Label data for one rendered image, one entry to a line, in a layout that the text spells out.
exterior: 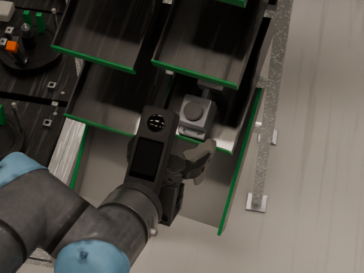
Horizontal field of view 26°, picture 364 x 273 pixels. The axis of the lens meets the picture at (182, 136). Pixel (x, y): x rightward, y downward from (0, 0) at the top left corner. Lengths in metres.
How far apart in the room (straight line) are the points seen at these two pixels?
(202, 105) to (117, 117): 0.15
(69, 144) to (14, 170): 0.67
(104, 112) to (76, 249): 0.45
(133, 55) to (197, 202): 0.36
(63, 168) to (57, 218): 0.64
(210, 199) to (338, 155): 0.39
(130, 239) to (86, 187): 0.54
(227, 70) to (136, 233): 0.32
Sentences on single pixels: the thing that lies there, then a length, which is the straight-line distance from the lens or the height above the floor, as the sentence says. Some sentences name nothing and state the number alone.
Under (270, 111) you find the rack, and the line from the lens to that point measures 1.35.
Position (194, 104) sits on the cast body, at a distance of 1.21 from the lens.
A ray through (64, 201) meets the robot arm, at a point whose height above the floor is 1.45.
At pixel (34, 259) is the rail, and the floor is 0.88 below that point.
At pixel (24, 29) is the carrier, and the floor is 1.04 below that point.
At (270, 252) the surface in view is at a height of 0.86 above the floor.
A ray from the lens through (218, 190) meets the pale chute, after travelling 1.40.
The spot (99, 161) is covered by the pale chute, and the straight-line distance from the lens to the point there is 1.43.
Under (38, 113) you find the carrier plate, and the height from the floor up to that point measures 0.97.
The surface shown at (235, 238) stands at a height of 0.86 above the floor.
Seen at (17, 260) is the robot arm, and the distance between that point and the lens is 0.87.
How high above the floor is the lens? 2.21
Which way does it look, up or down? 53 degrees down
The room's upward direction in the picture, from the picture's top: straight up
